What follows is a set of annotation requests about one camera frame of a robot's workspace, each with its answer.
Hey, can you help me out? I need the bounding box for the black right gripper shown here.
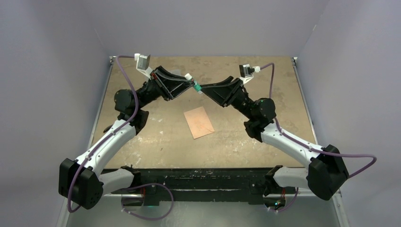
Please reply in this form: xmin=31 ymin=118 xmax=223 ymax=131
xmin=199 ymin=76 xmax=255 ymax=120

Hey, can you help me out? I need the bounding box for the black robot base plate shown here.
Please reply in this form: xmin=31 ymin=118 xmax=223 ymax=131
xmin=78 ymin=167 xmax=296 ymax=208

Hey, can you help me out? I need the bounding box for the aluminium frame rail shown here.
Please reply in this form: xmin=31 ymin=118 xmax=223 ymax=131
xmin=65 ymin=175 xmax=342 ymax=197

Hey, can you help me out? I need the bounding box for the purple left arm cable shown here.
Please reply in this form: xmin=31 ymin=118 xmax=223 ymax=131
xmin=67 ymin=55 xmax=174 ymax=221

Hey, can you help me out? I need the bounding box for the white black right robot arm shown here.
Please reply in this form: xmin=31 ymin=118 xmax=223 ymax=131
xmin=201 ymin=76 xmax=349 ymax=201

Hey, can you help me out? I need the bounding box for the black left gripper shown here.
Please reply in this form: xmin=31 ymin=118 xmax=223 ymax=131
xmin=136 ymin=66 xmax=194 ymax=110

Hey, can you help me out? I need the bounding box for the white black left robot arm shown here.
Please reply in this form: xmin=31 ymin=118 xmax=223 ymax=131
xmin=59 ymin=66 xmax=196 ymax=212

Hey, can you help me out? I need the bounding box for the green white glue stick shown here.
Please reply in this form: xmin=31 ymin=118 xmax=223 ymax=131
xmin=184 ymin=73 xmax=202 ymax=94

